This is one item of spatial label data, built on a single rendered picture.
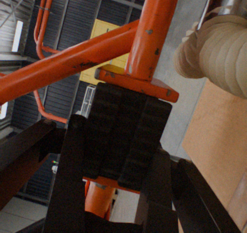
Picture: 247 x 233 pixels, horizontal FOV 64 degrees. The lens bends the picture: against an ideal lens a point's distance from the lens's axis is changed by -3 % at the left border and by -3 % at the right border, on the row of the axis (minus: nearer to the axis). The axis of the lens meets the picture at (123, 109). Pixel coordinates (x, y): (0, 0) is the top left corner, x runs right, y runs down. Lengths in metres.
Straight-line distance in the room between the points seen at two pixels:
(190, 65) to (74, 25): 10.95
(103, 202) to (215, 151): 0.16
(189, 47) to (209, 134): 0.15
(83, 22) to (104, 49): 10.89
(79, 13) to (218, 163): 10.97
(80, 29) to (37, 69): 10.85
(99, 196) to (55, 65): 0.11
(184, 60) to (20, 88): 0.15
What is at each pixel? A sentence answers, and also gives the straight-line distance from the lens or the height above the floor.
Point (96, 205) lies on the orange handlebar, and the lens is 0.19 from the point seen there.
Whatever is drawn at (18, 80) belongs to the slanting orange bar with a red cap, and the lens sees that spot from 0.19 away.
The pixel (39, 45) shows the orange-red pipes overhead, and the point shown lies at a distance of 8.34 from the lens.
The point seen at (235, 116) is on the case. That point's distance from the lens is 0.26.
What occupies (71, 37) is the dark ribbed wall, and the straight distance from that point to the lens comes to 11.08.
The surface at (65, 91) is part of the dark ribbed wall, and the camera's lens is 11.20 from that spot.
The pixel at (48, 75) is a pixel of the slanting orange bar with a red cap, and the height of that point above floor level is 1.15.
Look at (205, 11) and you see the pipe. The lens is 0.19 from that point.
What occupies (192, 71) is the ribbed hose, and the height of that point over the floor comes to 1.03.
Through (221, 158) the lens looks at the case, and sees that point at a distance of 0.27.
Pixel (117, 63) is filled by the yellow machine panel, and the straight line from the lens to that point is 7.44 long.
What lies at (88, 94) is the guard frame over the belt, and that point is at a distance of 7.60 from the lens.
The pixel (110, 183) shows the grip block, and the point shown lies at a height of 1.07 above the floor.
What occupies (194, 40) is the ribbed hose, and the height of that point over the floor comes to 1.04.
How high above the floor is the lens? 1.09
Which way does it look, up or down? 4 degrees down
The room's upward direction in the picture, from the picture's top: 73 degrees counter-clockwise
